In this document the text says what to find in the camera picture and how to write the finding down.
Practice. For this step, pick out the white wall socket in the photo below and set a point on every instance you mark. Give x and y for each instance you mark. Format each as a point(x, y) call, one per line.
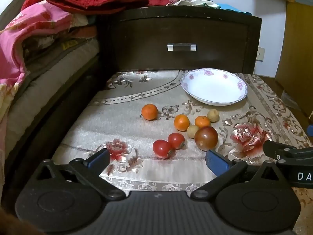
point(261, 54)

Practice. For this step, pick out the dark wooden nightstand drawer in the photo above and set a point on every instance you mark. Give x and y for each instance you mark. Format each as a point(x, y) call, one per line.
point(146, 41)

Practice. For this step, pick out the small red tomato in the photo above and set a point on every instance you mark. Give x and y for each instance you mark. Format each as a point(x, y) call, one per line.
point(161, 148)
point(176, 140)

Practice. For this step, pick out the blue flat item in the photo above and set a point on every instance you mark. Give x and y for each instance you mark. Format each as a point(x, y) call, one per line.
point(232, 7)

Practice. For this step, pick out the grey mattress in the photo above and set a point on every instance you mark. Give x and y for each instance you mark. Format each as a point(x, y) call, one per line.
point(46, 88)

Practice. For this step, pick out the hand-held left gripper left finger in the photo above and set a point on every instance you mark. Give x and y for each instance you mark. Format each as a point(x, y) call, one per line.
point(99, 160)

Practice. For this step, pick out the small yellow-brown fruit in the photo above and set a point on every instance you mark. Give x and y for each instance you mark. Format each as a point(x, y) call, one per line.
point(213, 115)
point(192, 131)

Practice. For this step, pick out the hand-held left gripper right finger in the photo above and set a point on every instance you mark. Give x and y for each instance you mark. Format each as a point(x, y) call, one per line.
point(216, 161)

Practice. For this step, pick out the orange mandarin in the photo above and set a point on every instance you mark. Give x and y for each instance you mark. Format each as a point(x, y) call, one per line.
point(181, 122)
point(149, 111)
point(202, 121)

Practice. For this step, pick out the floral beige tablecloth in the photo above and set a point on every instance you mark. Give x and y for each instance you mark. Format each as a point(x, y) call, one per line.
point(117, 127)

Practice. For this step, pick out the large dark red tomato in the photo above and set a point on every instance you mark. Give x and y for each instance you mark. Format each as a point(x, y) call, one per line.
point(206, 138)

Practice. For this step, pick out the yellow-brown wooden cabinet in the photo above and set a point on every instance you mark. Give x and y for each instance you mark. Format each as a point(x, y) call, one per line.
point(298, 41)

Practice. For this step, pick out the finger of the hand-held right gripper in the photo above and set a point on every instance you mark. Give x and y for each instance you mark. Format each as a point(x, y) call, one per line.
point(281, 150)

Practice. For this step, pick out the white floral plate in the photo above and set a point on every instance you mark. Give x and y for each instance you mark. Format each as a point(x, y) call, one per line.
point(214, 88)

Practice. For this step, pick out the pink floral blanket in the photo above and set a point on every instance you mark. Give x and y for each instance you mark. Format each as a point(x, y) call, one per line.
point(27, 29)

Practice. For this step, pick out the dark bed frame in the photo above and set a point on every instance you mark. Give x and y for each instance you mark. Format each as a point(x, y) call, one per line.
point(49, 137)

